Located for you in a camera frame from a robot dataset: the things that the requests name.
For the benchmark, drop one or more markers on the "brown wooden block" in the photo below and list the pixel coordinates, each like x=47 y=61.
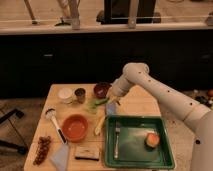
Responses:
x=90 y=153

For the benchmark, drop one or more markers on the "orange-red bowl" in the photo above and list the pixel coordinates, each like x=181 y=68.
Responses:
x=75 y=128

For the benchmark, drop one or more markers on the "orange peach fruit toy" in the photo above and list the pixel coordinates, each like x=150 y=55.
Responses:
x=152 y=140

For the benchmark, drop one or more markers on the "white cup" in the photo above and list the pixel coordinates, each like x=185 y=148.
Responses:
x=65 y=95

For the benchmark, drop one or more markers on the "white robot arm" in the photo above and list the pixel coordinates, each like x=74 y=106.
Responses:
x=196 y=116

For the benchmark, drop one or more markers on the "metal cup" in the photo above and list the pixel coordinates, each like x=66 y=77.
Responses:
x=80 y=94

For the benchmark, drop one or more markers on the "white black-handled brush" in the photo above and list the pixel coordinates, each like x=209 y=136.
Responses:
x=50 y=114

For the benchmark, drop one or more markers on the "dark red bowl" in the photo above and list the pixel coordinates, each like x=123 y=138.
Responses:
x=100 y=90

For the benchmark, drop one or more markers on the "red grapes bunch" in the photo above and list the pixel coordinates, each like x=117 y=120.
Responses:
x=42 y=150

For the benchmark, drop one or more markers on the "green plastic tray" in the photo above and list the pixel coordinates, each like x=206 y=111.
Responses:
x=133 y=150

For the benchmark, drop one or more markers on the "light green cloth piece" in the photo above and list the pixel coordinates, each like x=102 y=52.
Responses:
x=91 y=106

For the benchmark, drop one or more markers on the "green chili pepper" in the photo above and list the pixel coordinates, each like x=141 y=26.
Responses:
x=101 y=101

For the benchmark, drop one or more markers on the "yellow banana toy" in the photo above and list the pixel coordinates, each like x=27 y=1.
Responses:
x=99 y=126

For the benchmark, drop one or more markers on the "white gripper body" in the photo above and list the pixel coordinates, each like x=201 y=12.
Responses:
x=113 y=98

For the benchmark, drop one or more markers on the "blue cloth napkin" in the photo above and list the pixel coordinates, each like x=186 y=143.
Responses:
x=60 y=158

